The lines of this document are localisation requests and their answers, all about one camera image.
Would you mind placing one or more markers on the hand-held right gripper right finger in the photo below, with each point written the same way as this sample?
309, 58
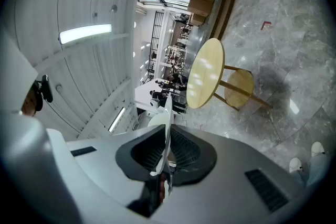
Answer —
194, 160

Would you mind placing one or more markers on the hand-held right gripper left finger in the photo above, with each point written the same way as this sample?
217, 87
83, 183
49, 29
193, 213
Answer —
136, 157

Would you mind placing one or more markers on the white round plate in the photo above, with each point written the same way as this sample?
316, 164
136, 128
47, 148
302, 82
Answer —
160, 120

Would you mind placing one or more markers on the round wooden table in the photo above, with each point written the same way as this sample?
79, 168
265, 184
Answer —
204, 73

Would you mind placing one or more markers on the long ceiling lamp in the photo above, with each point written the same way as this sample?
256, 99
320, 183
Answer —
116, 119
84, 32

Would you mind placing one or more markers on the white reception counter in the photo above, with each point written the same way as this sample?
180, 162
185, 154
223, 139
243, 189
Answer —
144, 91

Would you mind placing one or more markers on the person's left white shoe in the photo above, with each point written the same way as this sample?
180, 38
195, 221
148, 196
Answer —
295, 165

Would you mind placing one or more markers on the person's white shoe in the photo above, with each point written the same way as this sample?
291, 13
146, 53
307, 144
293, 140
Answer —
295, 165
317, 148

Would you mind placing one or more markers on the round ceiling sensor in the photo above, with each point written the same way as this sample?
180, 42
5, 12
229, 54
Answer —
58, 87
113, 8

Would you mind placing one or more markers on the person's head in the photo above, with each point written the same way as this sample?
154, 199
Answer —
29, 105

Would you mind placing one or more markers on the person's blue jeans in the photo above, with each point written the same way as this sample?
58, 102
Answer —
317, 168

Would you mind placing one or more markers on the person's right white shoe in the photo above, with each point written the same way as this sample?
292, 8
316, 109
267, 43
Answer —
317, 148

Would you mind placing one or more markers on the black grid gate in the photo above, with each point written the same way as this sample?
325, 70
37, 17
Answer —
156, 34

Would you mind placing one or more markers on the small cardboard box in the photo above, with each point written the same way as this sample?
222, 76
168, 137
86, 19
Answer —
198, 19

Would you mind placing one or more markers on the wooden platform steps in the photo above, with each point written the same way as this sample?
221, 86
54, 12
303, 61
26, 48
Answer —
223, 18

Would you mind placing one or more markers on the large cardboard box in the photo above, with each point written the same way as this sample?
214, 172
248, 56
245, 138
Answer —
199, 5

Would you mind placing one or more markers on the black head-worn camera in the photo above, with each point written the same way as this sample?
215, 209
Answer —
47, 90

